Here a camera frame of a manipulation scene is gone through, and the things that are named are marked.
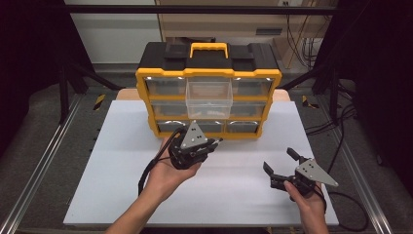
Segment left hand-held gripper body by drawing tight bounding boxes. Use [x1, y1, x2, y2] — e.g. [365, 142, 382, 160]
[168, 120, 217, 171]

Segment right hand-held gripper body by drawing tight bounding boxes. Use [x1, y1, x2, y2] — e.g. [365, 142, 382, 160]
[271, 157, 339, 197]

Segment clear plastic drawer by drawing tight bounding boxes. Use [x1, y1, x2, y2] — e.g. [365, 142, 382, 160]
[231, 100, 268, 119]
[185, 81, 234, 120]

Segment yellow black organizer cabinet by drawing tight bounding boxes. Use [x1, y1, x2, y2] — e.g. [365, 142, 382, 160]
[135, 41, 282, 140]

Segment person's right hand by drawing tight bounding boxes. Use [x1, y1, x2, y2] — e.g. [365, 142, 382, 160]
[283, 180, 327, 215]

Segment person's left hand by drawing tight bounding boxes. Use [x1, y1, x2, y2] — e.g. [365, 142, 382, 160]
[142, 136, 203, 205]

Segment yellow black hazard tape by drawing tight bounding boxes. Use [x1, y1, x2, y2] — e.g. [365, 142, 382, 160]
[93, 94, 106, 111]
[301, 95, 320, 110]

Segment black metal stand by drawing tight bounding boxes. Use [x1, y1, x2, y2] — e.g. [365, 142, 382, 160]
[57, 62, 125, 125]
[279, 62, 342, 125]

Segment grid of clear drawers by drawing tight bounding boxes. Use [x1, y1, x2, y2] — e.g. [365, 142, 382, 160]
[144, 77, 274, 134]

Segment black curtain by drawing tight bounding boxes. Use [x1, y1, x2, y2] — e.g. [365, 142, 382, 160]
[313, 0, 413, 189]
[0, 0, 95, 157]

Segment black horizontal bar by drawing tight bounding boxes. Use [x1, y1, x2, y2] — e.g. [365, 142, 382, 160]
[62, 3, 339, 16]

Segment black floor cable bundle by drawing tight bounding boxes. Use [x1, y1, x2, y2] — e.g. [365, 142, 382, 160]
[305, 103, 358, 174]

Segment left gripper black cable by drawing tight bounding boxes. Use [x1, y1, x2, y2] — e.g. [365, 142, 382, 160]
[137, 126, 186, 198]

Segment looped black floor cable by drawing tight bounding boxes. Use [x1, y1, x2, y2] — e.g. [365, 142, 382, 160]
[326, 191, 371, 233]

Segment silver metal rail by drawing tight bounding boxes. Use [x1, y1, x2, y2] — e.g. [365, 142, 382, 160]
[0, 94, 84, 234]
[334, 136, 395, 234]

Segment tangle of hanging cables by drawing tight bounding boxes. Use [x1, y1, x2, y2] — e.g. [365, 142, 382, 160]
[285, 13, 325, 69]

